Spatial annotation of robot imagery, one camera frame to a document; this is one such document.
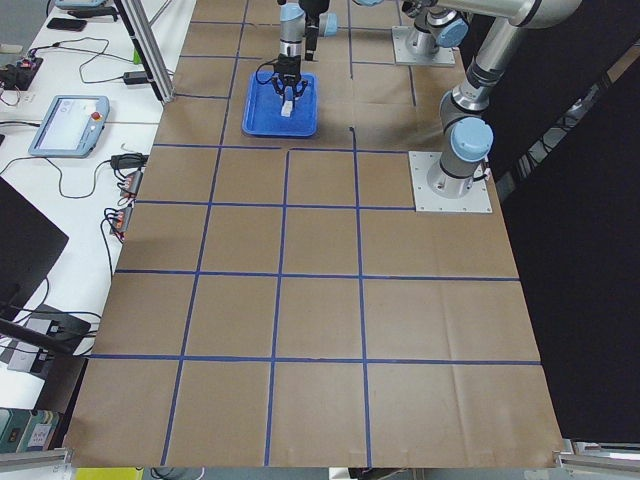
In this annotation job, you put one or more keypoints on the white block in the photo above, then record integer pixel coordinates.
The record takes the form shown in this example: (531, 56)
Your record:
(287, 109)

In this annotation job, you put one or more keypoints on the blue plastic tray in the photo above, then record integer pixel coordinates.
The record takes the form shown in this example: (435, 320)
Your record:
(262, 113)

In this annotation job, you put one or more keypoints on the black power adapter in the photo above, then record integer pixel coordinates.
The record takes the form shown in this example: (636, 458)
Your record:
(135, 78)

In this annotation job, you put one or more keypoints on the orange adapter upper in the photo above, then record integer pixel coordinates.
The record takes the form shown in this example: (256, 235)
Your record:
(130, 185)

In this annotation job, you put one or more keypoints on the orange adapter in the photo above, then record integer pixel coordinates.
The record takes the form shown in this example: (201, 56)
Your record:
(130, 185)
(119, 219)

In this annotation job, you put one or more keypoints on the orange adapter lower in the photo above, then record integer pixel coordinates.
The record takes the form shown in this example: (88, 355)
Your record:
(119, 219)

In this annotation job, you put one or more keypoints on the teach pendant with screen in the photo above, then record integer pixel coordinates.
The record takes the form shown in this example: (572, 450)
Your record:
(71, 127)

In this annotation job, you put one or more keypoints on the black smartphone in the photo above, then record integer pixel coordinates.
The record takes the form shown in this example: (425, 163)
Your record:
(66, 24)

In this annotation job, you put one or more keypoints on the brown paper table cover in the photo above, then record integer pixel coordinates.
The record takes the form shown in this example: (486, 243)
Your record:
(280, 302)

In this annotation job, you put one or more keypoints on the black monitor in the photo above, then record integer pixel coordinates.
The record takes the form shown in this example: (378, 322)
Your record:
(31, 244)

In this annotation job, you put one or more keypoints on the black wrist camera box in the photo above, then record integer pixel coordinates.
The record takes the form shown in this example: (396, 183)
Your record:
(311, 36)

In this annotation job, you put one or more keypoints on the aluminium frame post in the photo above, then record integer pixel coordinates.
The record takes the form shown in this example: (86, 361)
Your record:
(144, 42)

